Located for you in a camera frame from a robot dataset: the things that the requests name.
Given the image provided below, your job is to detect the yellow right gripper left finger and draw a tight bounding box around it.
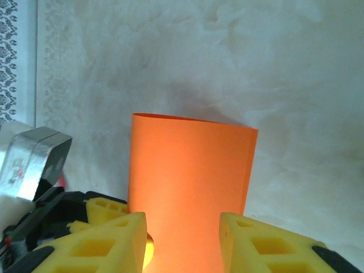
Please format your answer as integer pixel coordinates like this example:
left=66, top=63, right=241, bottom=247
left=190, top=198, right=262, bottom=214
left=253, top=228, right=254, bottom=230
left=30, top=211, right=148, bottom=273

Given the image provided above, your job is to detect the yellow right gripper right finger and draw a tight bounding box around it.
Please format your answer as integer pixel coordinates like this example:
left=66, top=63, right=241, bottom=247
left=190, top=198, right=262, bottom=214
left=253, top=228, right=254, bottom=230
left=220, top=212, right=362, bottom=273

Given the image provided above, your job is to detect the orange paper sheet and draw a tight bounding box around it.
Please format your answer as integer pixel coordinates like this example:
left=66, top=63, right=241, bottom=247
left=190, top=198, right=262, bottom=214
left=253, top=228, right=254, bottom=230
left=127, top=113, right=259, bottom=273

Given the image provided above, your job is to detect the red packet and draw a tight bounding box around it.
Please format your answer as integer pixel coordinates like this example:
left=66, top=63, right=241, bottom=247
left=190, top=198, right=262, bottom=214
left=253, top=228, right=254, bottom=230
left=58, top=173, right=71, bottom=190

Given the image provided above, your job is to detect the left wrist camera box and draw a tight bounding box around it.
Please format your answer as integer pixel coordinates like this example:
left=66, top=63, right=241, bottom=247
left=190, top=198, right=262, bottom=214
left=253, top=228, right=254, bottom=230
left=0, top=126, right=73, bottom=204

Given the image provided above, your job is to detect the aluminium profile frame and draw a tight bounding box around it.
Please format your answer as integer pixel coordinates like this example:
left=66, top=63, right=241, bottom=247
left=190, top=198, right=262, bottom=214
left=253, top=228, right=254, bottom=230
left=15, top=0, right=39, bottom=126

